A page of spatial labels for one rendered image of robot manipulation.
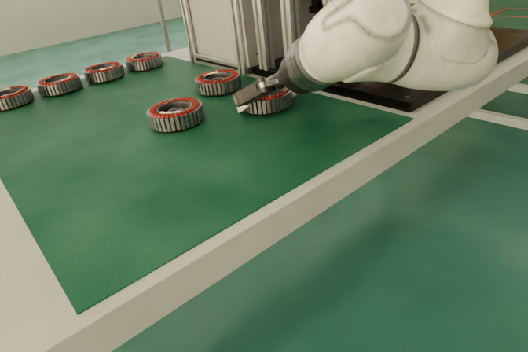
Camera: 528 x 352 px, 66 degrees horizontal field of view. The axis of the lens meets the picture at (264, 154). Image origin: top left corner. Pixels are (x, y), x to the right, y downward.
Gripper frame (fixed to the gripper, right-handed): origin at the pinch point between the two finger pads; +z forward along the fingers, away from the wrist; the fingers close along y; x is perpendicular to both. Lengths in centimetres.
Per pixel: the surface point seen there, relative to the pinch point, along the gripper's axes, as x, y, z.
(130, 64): -28, 19, 47
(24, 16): -291, 74, 568
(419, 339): 76, -32, 22
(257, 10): -22.4, -9.4, 9.9
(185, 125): 1.2, 18.3, -0.5
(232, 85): -6.5, 2.0, 11.4
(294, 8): -17.6, -13.5, 0.2
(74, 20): -284, 9, 590
